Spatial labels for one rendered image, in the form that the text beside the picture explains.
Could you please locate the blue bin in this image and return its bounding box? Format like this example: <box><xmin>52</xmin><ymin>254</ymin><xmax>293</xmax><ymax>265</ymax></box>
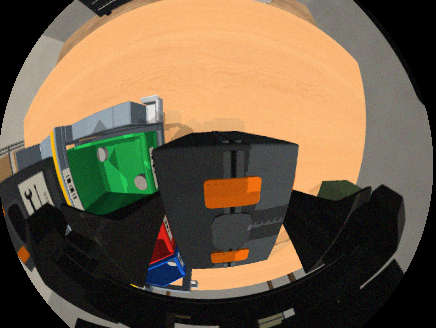
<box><xmin>145</xmin><ymin>246</ymin><xmax>186</xmax><ymax>286</ymax></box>

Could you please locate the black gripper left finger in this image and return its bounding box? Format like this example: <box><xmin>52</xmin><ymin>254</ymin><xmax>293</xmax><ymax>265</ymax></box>
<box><xmin>60</xmin><ymin>191</ymin><xmax>165</xmax><ymax>288</ymax></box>

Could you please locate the red open bin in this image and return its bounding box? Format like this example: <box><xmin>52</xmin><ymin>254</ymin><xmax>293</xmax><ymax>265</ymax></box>
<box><xmin>150</xmin><ymin>214</ymin><xmax>176</xmax><ymax>264</ymax></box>

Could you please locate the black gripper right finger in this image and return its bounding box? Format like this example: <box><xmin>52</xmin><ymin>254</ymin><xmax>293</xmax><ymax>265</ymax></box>
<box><xmin>283</xmin><ymin>186</ymin><xmax>372</xmax><ymax>274</ymax></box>

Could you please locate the green open bin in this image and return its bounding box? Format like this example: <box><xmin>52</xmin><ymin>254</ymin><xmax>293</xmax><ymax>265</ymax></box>
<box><xmin>67</xmin><ymin>131</ymin><xmax>159</xmax><ymax>215</ymax></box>

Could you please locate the grey metal bin rack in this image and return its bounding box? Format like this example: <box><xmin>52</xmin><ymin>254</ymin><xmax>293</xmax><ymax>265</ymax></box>
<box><xmin>15</xmin><ymin>94</ymin><xmax>199</xmax><ymax>293</ymax></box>

